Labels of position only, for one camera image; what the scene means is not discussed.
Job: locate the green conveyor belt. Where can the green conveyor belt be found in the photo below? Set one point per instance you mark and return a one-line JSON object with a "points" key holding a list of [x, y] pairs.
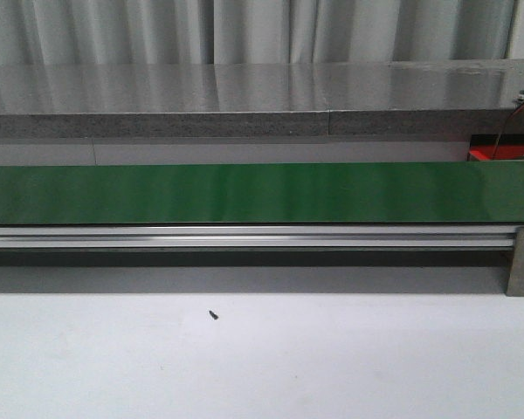
{"points": [[372, 192]]}

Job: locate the grey granite counter shelf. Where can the grey granite counter shelf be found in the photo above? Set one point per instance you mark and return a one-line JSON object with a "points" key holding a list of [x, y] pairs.
{"points": [[460, 98]]}

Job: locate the red plastic tray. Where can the red plastic tray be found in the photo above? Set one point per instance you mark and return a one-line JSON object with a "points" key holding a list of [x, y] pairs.
{"points": [[485, 147]]}

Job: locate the grey pleated curtain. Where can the grey pleated curtain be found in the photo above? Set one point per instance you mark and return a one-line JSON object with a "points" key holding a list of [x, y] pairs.
{"points": [[251, 32]]}

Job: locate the aluminium conveyor side rail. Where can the aluminium conveyor side rail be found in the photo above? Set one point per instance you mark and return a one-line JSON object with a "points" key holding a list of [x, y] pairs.
{"points": [[250, 236]]}

